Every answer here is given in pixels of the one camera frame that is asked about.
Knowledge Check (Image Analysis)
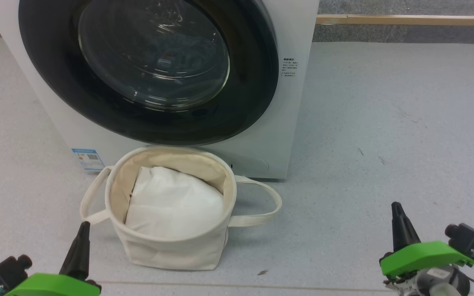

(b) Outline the cream canvas laundry basket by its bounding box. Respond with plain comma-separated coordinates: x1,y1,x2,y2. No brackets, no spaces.
79,146,283,271

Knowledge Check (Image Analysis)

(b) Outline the blue energy label sticker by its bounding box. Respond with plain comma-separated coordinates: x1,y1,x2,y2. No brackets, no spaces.
72,148,106,171

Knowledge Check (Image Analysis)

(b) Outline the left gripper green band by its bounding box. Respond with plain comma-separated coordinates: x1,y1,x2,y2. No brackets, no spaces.
5,221,102,296

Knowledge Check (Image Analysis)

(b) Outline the small printed text label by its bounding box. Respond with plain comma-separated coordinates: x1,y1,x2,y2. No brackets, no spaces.
282,58,297,78

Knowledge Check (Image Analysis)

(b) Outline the wooden baseboard strip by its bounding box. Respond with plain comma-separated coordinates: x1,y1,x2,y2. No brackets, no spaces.
0,12,474,27

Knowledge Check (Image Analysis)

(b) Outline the white drain filter hatch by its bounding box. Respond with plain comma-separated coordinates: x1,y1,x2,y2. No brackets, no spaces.
227,155,270,174

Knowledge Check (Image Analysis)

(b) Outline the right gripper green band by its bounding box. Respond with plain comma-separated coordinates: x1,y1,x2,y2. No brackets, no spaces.
379,201,474,277

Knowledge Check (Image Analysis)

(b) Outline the white cloth in basket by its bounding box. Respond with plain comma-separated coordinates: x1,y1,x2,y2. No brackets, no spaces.
125,166,224,240

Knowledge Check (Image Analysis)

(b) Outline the white front-load washing machine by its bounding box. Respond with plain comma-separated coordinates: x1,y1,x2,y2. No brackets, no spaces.
0,0,320,180

